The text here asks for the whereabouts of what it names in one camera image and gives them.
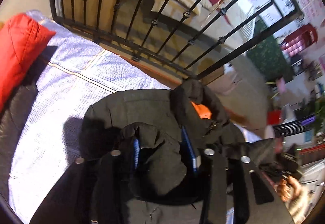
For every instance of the black hooded winter jacket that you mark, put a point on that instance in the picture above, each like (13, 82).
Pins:
(163, 188)

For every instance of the beige sofa with cushions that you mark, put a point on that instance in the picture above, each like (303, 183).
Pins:
(203, 3)

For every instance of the black metal bed frame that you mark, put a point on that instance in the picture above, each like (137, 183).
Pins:
(189, 38)

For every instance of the red puffer jacket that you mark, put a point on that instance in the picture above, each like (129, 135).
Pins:
(23, 39)

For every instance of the black quilted leather jacket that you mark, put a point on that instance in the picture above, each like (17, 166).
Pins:
(13, 119)

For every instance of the white blue bed sheet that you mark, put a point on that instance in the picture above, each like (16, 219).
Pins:
(85, 94)

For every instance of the red cabinet with drawers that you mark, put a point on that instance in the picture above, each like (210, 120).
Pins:
(299, 40)

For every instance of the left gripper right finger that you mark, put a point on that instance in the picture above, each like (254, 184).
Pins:
(254, 199)

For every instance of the green patterned rug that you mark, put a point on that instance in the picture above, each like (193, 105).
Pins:
(268, 58)

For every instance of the right hand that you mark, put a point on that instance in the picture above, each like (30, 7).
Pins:
(288, 189)

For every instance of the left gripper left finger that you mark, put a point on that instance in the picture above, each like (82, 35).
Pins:
(90, 186)

